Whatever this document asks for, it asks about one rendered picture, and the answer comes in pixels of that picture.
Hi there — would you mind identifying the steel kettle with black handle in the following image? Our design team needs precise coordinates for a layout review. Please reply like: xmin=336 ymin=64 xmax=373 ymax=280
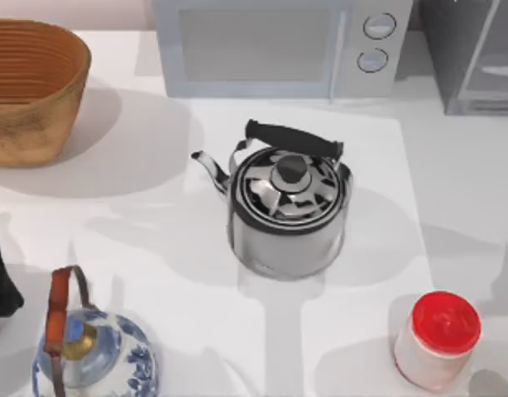
xmin=190 ymin=118 xmax=354 ymax=281

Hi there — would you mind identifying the blue and white porcelain teapot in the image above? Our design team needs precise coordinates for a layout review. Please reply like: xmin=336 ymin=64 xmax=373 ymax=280
xmin=31 ymin=265 xmax=159 ymax=397

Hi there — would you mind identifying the pale microwave oven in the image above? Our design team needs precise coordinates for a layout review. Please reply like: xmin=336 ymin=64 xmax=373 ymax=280
xmin=151 ymin=0 xmax=415 ymax=99

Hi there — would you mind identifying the grey microwave knob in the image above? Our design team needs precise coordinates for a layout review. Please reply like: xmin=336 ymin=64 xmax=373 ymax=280
xmin=362 ymin=12 xmax=397 ymax=41
xmin=357 ymin=46 xmax=390 ymax=74

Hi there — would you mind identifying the white jar with red lid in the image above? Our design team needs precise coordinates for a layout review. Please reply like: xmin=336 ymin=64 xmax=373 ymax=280
xmin=393 ymin=290 xmax=482 ymax=391

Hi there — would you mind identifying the woven brown basket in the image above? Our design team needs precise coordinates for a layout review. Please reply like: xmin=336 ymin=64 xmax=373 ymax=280
xmin=0 ymin=19 xmax=93 ymax=168

